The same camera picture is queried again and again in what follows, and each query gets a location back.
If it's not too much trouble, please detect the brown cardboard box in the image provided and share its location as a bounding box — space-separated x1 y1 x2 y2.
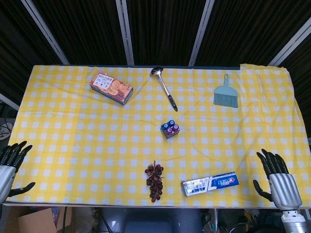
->
18 206 73 233

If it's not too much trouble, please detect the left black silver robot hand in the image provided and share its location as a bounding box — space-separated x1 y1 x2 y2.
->
0 140 36 204

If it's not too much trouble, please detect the steel ladle black handle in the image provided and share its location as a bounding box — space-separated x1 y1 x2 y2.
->
150 67 179 112

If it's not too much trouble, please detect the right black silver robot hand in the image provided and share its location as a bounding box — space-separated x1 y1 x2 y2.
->
253 148 303 209

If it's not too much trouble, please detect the yellow white checkered tablecloth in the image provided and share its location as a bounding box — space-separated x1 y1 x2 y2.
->
7 63 311 209

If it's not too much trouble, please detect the dark red grape bunch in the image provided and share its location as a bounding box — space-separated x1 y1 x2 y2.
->
144 160 165 203

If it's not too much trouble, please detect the white window frame post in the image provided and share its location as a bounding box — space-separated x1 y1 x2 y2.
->
268 17 311 67
20 0 70 65
0 93 20 111
189 0 216 67
115 0 135 66

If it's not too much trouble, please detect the blue white toothpaste box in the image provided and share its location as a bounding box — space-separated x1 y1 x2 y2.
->
181 171 240 198

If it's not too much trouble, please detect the teal hand broom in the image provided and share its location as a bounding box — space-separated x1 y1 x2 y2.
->
213 74 239 108

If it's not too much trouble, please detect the orange biscuit box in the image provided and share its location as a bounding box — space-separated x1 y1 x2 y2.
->
88 70 134 106

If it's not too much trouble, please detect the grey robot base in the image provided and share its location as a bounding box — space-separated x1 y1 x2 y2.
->
99 208 202 233

